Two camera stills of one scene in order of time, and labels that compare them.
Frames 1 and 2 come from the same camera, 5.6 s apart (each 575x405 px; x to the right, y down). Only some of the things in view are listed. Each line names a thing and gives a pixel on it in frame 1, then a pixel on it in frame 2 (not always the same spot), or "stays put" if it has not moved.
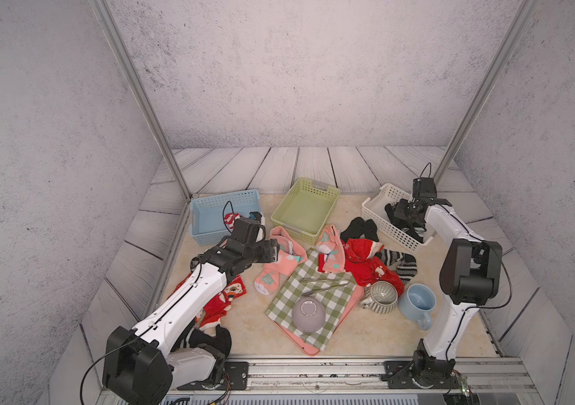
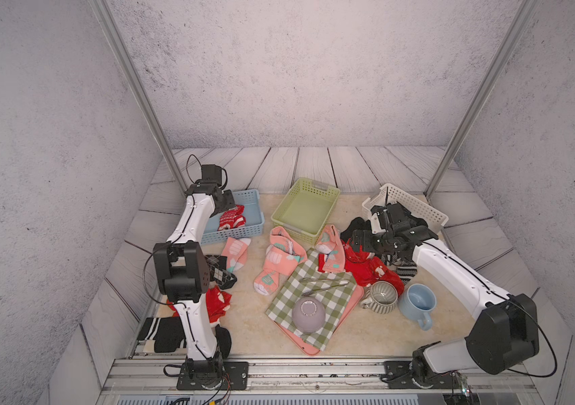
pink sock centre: [288, 256] stays put
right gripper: [400, 209] to [366, 245]
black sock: [358, 228] stays put
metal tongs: [343, 283] stays put
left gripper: [271, 251] to [230, 201]
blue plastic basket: [206, 214] stays put
